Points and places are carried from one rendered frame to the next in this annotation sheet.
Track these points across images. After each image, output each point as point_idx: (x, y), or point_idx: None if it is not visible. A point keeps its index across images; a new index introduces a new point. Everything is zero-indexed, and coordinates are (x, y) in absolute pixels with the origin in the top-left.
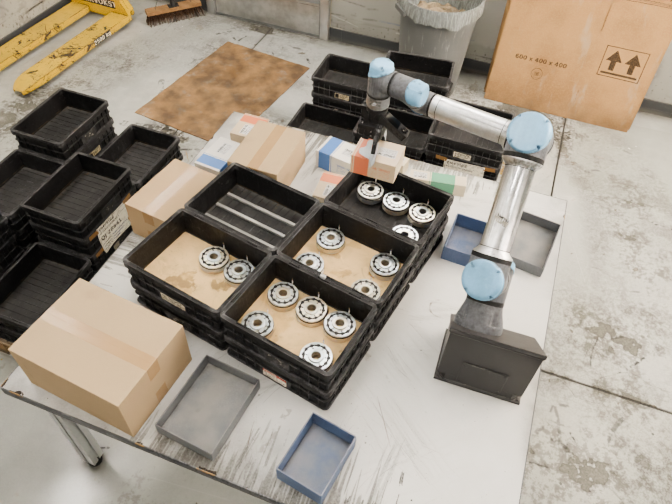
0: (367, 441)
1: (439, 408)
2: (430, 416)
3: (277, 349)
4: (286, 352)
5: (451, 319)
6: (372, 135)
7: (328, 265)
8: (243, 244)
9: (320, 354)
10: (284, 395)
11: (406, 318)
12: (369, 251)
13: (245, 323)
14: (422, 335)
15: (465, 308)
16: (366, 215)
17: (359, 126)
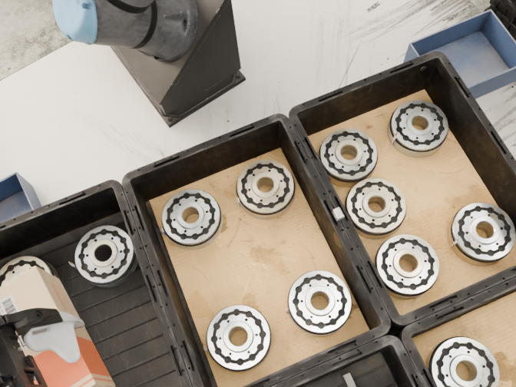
0: (384, 58)
1: (270, 45)
2: (289, 43)
3: (495, 130)
4: (484, 116)
5: (189, 54)
6: (15, 344)
7: (279, 289)
8: None
9: (411, 121)
10: None
11: None
12: (185, 274)
13: (504, 243)
14: (206, 139)
15: (171, 23)
16: (117, 366)
17: (27, 381)
